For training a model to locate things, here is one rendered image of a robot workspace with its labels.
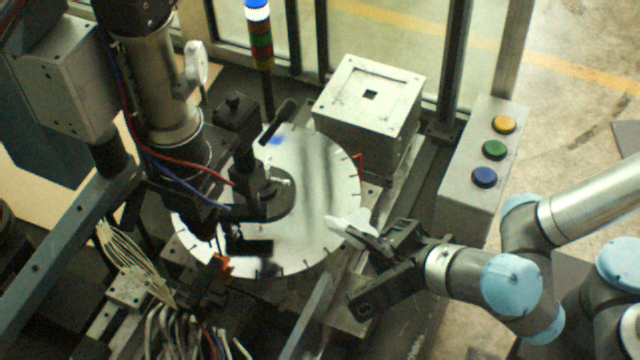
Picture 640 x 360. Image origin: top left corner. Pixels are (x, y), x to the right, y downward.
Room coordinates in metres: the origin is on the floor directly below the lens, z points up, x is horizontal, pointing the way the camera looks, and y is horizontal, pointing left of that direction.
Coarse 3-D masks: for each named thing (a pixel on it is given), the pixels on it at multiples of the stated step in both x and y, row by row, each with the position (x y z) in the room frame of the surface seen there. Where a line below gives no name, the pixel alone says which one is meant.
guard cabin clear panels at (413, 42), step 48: (240, 0) 1.24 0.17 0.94; (336, 0) 1.14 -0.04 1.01; (384, 0) 1.09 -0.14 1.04; (432, 0) 1.04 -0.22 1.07; (480, 0) 1.00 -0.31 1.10; (288, 48) 1.19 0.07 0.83; (336, 48) 1.14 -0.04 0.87; (384, 48) 1.09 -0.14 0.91; (432, 48) 1.04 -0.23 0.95; (480, 48) 1.00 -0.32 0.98; (432, 96) 1.03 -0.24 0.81
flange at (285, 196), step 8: (272, 168) 0.74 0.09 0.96; (280, 168) 0.74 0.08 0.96; (272, 176) 0.72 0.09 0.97; (280, 176) 0.72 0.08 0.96; (288, 176) 0.72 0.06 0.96; (272, 184) 0.70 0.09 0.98; (264, 192) 0.68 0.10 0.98; (272, 192) 0.68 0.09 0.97; (280, 192) 0.69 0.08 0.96; (288, 192) 0.69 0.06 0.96; (296, 192) 0.69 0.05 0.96; (240, 200) 0.68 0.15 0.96; (264, 200) 0.67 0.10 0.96; (272, 200) 0.67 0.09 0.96; (280, 200) 0.67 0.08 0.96; (288, 200) 0.67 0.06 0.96; (272, 208) 0.66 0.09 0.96; (280, 208) 0.66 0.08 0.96; (288, 208) 0.66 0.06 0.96; (272, 216) 0.64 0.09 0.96; (280, 216) 0.65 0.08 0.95
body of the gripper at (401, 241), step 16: (400, 224) 0.57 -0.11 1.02; (416, 224) 0.55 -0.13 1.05; (384, 240) 0.54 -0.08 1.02; (400, 240) 0.53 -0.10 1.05; (416, 240) 0.53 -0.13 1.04; (432, 240) 0.52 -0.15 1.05; (448, 240) 0.51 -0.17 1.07; (368, 256) 0.52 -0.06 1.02; (384, 256) 0.51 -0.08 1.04; (400, 256) 0.51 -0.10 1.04; (416, 256) 0.50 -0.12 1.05; (416, 272) 0.46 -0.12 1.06
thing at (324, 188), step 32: (288, 128) 0.84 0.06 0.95; (288, 160) 0.77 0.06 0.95; (320, 160) 0.76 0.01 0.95; (224, 192) 0.70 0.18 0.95; (320, 192) 0.69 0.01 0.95; (352, 192) 0.69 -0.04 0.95; (256, 224) 0.63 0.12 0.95; (288, 224) 0.63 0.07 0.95; (320, 224) 0.63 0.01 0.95; (256, 256) 0.57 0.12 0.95; (288, 256) 0.57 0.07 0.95; (320, 256) 0.56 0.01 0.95
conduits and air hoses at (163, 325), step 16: (112, 240) 0.62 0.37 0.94; (144, 272) 0.56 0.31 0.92; (144, 288) 0.53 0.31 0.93; (160, 304) 0.52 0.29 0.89; (160, 320) 0.47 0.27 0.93; (176, 320) 0.49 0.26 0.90; (192, 320) 0.48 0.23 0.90; (176, 336) 0.45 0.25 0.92; (192, 336) 0.45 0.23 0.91; (208, 336) 0.45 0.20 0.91; (224, 336) 0.46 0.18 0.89; (192, 352) 0.42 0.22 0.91
